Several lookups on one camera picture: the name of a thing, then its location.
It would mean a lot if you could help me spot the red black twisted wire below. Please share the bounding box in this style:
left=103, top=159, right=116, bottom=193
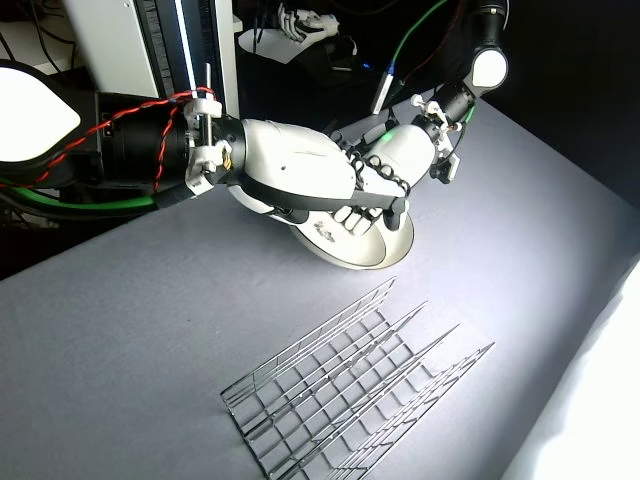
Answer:
left=0, top=87, right=216, bottom=194

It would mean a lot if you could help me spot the thin red cable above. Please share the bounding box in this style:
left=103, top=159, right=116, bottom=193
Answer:
left=404, top=0, right=469, bottom=84

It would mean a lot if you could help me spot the white plate with dark rim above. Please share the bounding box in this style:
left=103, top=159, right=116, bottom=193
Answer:
left=344, top=212, right=416, bottom=272
left=288, top=209, right=389, bottom=271

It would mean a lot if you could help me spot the spare white robot hand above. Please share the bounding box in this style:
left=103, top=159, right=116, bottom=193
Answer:
left=277, top=2, right=341, bottom=44

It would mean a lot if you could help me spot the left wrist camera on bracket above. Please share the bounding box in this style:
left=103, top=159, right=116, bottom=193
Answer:
left=429, top=152, right=461, bottom=184

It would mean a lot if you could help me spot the white black robot torso column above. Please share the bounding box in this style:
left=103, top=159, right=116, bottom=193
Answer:
left=62, top=0, right=241, bottom=121

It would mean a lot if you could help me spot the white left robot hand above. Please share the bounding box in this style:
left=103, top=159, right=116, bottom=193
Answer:
left=329, top=118, right=438, bottom=190

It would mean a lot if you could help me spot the silver wire dish rack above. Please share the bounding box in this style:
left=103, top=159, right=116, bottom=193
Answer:
left=220, top=277, right=497, bottom=480

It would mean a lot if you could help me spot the thick green cable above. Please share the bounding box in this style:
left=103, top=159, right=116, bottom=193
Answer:
left=0, top=177, right=201, bottom=221

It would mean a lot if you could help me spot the black device with blue light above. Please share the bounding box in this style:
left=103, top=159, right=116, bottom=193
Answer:
left=324, top=34, right=371, bottom=71

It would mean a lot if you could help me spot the grey cable connector box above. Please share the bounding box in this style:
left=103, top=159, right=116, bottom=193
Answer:
left=369, top=59, right=401, bottom=116

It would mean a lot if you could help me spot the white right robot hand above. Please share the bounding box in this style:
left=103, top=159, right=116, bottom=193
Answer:
left=227, top=117, right=411, bottom=239

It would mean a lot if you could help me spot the white paper sheet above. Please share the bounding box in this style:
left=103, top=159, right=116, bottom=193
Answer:
left=237, top=27, right=331, bottom=65

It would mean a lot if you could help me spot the thin green cable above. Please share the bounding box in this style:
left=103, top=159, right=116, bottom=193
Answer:
left=387, top=0, right=449, bottom=76

